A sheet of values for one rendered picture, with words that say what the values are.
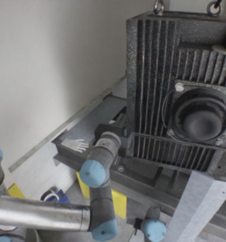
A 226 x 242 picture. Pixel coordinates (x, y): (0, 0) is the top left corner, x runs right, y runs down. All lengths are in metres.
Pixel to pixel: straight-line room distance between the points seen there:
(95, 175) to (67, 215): 0.13
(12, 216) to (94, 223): 0.21
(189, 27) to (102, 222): 0.73
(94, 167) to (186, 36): 0.59
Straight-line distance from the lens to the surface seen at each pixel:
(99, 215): 0.55
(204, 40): 0.80
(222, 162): 1.17
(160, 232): 0.71
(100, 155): 0.55
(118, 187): 1.51
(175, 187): 1.25
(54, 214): 0.52
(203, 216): 1.12
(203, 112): 0.72
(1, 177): 0.66
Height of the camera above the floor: 1.69
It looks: 37 degrees down
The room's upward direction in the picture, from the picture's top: 3 degrees counter-clockwise
